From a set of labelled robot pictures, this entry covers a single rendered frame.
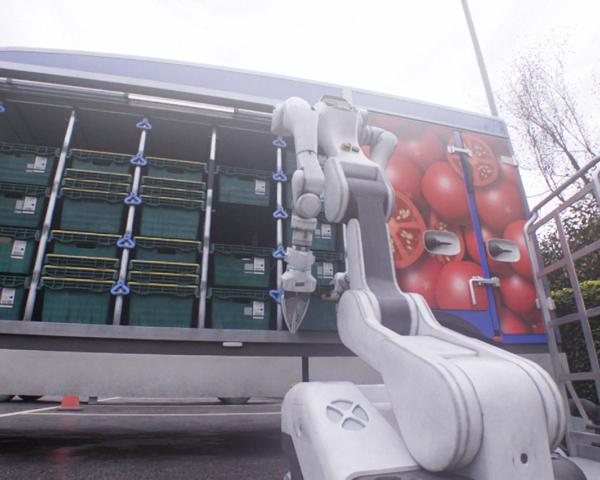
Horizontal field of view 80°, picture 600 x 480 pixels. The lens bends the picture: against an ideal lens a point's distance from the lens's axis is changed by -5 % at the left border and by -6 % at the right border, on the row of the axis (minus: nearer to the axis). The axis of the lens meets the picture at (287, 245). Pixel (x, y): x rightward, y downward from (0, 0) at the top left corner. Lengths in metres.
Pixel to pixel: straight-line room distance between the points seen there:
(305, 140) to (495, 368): 0.76
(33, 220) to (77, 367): 0.92
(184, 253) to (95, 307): 0.57
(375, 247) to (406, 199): 1.57
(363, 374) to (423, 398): 1.52
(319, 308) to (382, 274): 0.98
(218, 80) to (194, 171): 0.67
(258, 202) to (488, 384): 2.01
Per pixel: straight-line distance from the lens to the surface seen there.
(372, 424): 0.87
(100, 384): 2.08
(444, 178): 3.01
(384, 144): 1.67
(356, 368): 2.24
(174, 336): 2.05
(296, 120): 1.20
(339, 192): 1.22
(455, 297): 2.67
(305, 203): 1.05
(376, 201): 1.25
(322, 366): 2.16
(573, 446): 2.22
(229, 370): 2.05
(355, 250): 1.16
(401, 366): 0.80
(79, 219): 2.48
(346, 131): 1.52
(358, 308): 1.01
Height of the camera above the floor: 0.36
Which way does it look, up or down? 21 degrees up
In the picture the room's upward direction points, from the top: 1 degrees counter-clockwise
